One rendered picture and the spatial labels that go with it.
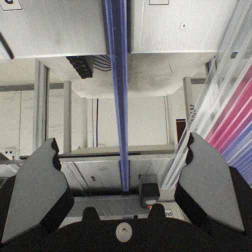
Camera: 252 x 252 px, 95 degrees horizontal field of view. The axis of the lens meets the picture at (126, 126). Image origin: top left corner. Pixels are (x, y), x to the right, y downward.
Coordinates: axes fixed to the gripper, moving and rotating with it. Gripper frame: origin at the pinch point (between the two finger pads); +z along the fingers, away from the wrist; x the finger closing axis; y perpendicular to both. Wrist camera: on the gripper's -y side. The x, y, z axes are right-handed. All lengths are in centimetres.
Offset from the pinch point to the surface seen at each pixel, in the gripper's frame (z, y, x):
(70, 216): 4.5, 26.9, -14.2
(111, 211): 5.3, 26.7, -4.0
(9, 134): 155, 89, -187
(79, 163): 6.4, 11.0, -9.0
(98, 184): 9.1, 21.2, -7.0
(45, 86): 41, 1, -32
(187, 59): 44, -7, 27
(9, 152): 136, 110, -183
